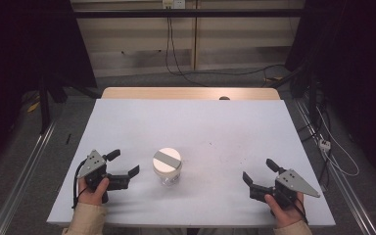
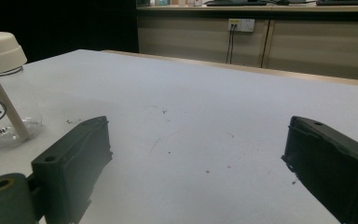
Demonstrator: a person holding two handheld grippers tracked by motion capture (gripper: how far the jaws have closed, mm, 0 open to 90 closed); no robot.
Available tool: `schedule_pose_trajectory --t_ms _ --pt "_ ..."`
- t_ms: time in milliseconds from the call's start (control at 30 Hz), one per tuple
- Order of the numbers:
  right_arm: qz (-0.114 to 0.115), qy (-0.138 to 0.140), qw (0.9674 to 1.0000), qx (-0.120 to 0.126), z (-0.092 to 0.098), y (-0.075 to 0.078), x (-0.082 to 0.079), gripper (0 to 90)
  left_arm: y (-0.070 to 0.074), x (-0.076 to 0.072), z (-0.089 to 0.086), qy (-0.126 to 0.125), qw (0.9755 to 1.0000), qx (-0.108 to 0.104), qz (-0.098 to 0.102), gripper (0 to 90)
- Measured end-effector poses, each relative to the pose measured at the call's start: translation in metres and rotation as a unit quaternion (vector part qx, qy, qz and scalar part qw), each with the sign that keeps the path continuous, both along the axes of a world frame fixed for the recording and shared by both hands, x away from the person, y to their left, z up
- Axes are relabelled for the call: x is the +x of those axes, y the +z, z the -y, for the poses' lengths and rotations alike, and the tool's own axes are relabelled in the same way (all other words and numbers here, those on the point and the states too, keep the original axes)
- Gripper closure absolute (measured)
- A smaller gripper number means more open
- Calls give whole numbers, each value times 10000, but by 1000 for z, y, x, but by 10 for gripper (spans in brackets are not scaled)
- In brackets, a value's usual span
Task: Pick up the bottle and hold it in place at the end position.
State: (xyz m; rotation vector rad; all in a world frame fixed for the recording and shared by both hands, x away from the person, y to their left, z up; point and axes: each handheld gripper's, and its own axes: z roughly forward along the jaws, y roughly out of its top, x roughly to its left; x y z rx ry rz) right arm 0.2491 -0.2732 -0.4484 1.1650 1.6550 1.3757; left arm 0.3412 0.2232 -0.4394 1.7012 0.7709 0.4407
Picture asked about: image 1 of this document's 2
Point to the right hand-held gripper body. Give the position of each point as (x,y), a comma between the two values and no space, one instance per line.
(289,187)

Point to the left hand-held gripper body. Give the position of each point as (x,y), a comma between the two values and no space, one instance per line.
(94,169)

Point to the clear glass jar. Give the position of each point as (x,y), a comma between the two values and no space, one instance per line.
(169,179)

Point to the person's left hand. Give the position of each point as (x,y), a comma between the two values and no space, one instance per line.
(93,194)

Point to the person's right hand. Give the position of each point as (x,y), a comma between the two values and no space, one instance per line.
(285,213)

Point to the small black floor item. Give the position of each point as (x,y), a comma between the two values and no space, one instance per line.
(68,138)

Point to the white power strip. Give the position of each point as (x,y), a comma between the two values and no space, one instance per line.
(324,145)

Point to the white board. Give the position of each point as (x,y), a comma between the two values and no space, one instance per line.
(209,130)

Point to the black metal stand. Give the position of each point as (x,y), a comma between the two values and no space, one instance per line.
(312,94)
(45,104)

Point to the dark round table grommet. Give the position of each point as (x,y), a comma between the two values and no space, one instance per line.
(224,98)

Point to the wooden table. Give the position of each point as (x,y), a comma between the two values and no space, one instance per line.
(176,93)

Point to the yellow tape piece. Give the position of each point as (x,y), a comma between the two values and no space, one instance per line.
(33,107)

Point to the dark curtain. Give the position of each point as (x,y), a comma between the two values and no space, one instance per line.
(355,65)
(23,49)

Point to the black horizontal bar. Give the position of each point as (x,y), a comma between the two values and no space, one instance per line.
(182,13)

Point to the aluminium floor rail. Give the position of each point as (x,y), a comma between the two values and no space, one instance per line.
(339,176)
(23,176)

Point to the white wall outlet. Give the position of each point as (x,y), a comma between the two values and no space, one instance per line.
(173,3)

